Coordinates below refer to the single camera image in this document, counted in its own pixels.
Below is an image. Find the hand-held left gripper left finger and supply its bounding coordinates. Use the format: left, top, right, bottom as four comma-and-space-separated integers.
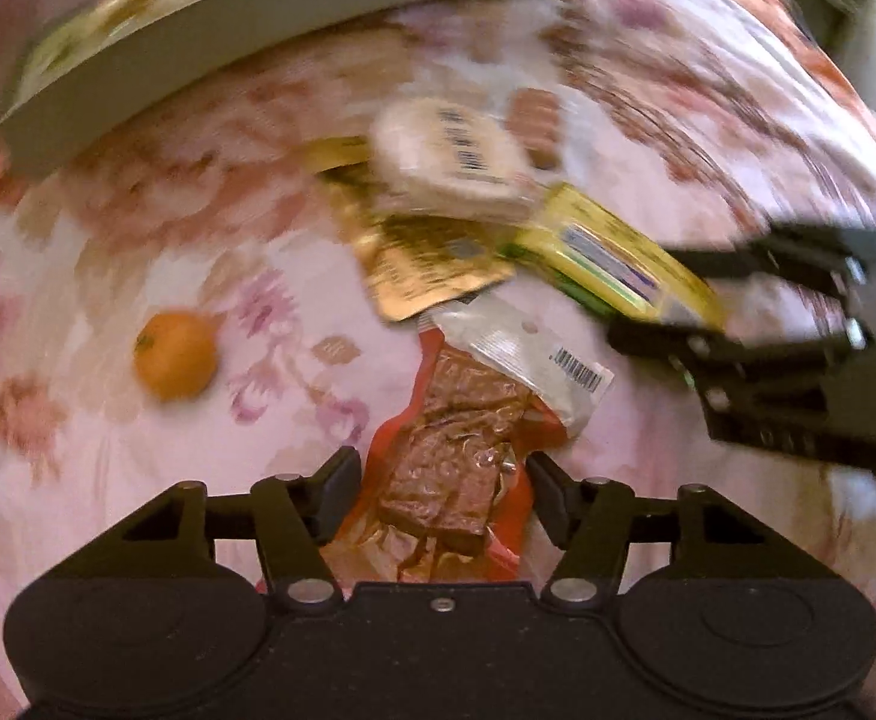
33, 446, 364, 611

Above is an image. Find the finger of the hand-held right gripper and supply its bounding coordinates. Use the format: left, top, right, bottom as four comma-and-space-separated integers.
607, 319, 870, 389
667, 225, 870, 293

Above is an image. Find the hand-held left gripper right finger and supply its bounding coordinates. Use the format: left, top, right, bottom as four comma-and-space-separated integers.
528, 452, 844, 608

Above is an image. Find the red dried tofu packet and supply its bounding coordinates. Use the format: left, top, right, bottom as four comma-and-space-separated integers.
318, 330, 570, 587

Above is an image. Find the yellow-green snack packet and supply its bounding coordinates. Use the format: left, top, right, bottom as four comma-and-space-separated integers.
514, 184, 725, 329

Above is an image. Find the orange mandarin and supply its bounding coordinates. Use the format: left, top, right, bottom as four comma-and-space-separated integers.
133, 311, 218, 403

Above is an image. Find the gold foil snack packet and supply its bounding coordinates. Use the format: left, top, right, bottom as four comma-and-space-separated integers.
318, 136, 515, 325

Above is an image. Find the clear sausage packet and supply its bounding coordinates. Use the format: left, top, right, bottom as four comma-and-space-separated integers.
502, 86, 568, 170

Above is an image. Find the grey cardboard box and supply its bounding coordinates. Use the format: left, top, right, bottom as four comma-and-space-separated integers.
0, 0, 596, 181

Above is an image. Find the white cracker packet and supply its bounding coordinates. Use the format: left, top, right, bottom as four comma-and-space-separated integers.
373, 96, 538, 224

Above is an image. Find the floral bed sheet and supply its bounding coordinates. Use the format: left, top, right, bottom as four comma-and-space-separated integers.
0, 0, 876, 698

